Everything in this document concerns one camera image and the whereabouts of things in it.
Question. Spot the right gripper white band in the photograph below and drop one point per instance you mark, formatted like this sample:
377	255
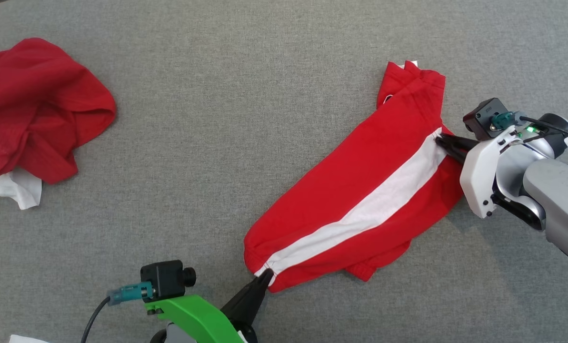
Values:
476	171

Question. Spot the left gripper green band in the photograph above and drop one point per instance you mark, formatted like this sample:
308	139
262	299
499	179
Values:
198	319

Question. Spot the red shorts with white stripe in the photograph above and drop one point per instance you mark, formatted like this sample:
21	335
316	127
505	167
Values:
360	190

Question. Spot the red basketball jersey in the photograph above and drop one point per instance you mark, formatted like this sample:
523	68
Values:
36	109

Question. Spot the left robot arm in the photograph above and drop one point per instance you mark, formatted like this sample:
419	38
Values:
169	336

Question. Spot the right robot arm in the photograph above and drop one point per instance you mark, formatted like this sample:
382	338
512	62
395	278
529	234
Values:
555	195

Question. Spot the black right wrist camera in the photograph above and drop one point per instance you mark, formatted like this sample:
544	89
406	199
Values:
481	116

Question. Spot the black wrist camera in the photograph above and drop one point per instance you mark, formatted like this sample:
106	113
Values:
164	278
481	116

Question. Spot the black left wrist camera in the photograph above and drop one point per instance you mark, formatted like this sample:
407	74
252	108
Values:
164	278

